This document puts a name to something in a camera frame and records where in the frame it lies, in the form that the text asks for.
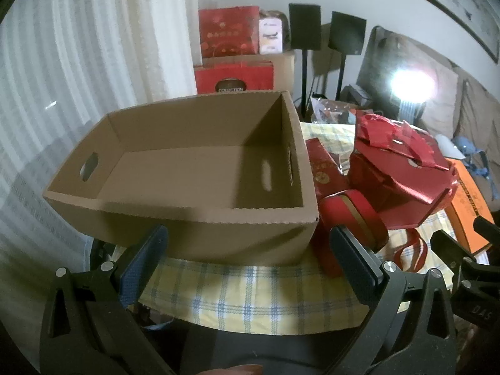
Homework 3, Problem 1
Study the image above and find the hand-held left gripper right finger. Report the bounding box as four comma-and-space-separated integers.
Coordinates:
324, 224, 458, 375

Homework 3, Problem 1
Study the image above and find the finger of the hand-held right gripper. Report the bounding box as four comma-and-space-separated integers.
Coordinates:
472, 216, 500, 245
430, 230, 485, 286

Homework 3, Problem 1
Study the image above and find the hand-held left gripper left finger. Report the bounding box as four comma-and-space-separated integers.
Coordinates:
39, 224, 176, 375

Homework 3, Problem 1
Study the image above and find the brown cardboard box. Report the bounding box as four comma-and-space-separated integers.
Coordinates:
42, 90, 319, 267

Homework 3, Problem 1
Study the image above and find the red rounded tin box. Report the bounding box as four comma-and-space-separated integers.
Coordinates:
314, 188, 389, 278

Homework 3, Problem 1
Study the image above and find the red gift box with ribbon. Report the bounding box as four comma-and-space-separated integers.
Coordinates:
349, 141, 458, 229

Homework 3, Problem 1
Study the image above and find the red rectangular box gold print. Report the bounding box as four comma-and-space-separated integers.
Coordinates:
305, 138, 350, 200

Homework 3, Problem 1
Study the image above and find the orange flat box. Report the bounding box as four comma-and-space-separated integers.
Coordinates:
445, 160, 495, 254

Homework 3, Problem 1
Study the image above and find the brown sofa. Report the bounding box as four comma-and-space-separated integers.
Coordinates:
375, 31, 500, 212

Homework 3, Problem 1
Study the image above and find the yellow checked tablecloth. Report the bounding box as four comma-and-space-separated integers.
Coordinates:
138, 121, 462, 327

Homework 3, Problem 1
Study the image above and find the beige sofa cushion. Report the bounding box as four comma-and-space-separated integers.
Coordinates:
420, 60, 459, 137
453, 80, 500, 153

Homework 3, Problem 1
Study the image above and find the clear plastic bag with items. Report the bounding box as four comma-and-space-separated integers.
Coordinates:
310, 96, 378, 126

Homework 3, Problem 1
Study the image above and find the bright video light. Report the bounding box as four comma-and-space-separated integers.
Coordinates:
385, 64, 438, 123

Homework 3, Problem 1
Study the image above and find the small dark box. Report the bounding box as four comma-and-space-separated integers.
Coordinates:
346, 84, 376, 106

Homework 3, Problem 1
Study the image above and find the black speaker stand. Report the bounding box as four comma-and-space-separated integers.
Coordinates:
300, 49, 310, 120
334, 52, 348, 102

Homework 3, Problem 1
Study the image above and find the black flat panel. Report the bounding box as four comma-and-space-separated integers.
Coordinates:
356, 25, 395, 102

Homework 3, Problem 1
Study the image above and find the white curtain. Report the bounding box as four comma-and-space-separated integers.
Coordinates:
0, 0, 198, 321

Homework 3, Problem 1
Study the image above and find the red box with round window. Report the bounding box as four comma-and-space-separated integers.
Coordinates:
194, 60, 275, 95

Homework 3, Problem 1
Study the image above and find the small white box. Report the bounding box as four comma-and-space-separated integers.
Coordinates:
258, 17, 284, 53

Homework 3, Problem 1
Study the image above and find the large red patterned gift bag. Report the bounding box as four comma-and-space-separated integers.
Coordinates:
198, 6, 260, 58

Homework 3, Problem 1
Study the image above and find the blue strap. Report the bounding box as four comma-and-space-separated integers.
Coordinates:
455, 137, 493, 180

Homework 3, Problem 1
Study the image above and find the framed wall painting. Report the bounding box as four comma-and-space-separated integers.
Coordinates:
369, 0, 500, 63

